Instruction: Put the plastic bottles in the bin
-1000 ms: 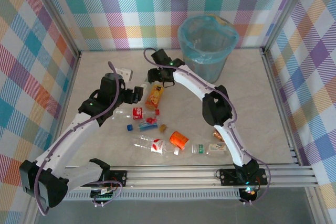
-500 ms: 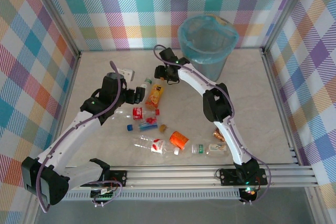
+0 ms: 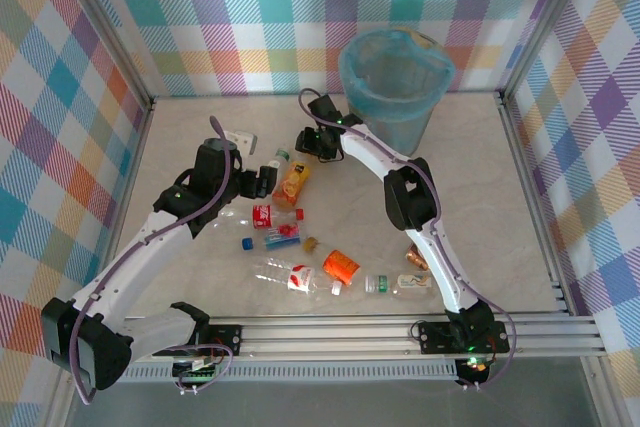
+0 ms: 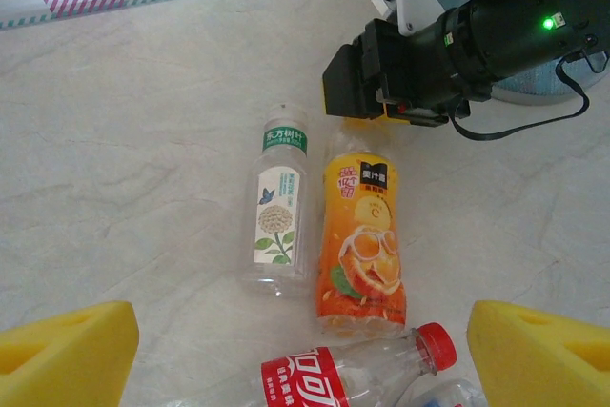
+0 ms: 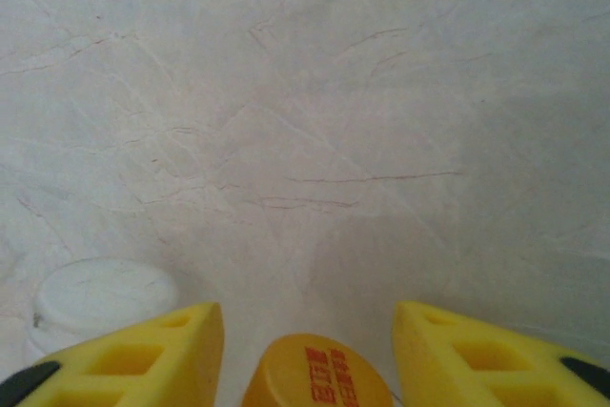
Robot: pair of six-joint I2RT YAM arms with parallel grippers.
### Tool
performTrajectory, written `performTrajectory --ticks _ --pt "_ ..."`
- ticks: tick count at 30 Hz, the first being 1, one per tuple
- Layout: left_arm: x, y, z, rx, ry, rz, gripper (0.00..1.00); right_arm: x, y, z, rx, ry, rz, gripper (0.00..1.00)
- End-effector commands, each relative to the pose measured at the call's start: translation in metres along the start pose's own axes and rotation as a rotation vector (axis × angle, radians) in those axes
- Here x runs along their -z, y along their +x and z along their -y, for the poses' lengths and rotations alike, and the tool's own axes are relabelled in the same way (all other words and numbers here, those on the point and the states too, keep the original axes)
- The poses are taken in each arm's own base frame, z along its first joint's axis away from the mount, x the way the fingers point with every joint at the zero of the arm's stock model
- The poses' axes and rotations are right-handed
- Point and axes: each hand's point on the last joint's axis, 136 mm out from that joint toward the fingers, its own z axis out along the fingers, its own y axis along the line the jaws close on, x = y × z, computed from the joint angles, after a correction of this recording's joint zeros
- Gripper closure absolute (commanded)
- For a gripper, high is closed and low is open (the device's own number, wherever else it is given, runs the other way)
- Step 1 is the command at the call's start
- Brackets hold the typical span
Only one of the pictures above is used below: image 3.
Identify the clear bottle with green cap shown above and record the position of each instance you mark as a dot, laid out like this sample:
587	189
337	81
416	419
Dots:
281	154

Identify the orange juice bottle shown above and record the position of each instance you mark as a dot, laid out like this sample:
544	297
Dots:
292	184

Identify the clear cola bottle red label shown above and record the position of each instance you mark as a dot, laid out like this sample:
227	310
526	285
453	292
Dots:
264	216

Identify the blue label bottle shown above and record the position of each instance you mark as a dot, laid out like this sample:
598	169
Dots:
280	239

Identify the blue bottle cap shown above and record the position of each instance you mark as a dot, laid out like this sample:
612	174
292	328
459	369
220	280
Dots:
247	244

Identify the clear bottle white red label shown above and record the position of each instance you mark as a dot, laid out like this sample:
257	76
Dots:
300	278

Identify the brown coffee drink bottle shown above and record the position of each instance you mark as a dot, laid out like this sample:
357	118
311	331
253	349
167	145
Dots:
415	258

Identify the clear bottle green neck band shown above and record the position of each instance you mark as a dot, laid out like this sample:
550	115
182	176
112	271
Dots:
410	282

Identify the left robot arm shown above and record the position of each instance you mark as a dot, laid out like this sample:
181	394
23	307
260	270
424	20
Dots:
135	257

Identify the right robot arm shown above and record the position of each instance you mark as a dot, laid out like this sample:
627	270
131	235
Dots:
440	272

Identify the round waste bin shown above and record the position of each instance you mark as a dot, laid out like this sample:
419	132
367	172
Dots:
400	137

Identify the blue plastic bin liner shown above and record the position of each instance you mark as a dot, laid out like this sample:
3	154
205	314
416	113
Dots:
346	72

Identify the orange power connector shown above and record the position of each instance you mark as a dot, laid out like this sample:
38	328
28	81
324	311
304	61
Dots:
481	368

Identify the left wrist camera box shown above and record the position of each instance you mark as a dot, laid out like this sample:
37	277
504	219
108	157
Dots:
242	138

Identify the aluminium side rail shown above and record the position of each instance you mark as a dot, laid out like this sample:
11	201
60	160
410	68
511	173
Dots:
134	162
514	132

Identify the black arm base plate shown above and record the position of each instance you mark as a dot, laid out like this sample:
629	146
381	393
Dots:
432	339
227	339

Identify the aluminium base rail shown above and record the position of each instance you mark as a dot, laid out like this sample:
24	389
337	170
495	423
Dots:
325	334

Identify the aluminium frame post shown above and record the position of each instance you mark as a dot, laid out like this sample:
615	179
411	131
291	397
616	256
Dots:
544	22
106	22

